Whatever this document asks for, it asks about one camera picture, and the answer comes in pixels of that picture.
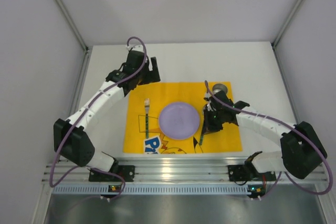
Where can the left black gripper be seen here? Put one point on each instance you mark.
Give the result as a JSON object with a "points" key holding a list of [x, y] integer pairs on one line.
{"points": [[149, 74]]}

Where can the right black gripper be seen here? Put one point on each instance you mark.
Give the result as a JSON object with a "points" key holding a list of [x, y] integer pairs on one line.
{"points": [[210, 121]]}

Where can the spoon with green handle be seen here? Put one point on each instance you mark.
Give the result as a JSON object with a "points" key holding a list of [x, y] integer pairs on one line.
{"points": [[201, 137]]}

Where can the fork with green handle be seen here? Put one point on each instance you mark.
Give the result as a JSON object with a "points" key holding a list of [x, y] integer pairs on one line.
{"points": [[147, 108]]}

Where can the small metal cup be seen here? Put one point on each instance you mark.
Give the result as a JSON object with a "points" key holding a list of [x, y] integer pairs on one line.
{"points": [[220, 89]]}

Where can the purple plastic plate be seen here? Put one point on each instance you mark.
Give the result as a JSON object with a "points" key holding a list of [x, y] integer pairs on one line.
{"points": [[179, 120]]}

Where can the yellow Pikachu cloth placemat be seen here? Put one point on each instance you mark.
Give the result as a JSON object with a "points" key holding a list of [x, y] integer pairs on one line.
{"points": [[160, 95]]}

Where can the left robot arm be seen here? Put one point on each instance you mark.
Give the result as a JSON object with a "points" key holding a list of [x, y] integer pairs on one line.
{"points": [[71, 136]]}

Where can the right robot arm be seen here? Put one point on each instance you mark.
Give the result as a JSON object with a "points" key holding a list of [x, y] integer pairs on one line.
{"points": [[300, 151]]}

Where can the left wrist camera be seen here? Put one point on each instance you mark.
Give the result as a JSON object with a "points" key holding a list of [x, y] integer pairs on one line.
{"points": [[135, 48]]}

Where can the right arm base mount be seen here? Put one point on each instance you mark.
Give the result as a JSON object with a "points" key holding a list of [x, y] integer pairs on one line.
{"points": [[243, 173]]}

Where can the aluminium front rail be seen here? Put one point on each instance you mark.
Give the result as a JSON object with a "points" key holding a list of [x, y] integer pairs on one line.
{"points": [[175, 170]]}

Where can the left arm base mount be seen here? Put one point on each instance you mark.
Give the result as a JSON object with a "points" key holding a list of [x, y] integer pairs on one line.
{"points": [[127, 172]]}

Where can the left aluminium frame post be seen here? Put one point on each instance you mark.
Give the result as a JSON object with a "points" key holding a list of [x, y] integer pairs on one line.
{"points": [[70, 22]]}

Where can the aluminium frame post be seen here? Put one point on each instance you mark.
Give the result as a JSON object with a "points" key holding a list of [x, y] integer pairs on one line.
{"points": [[70, 22], [285, 25]]}

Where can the grey slotted cable duct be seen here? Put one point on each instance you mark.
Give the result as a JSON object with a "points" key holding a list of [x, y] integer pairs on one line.
{"points": [[156, 189]]}

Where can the right aluminium frame post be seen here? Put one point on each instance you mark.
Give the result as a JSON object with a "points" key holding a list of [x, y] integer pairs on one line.
{"points": [[285, 25]]}

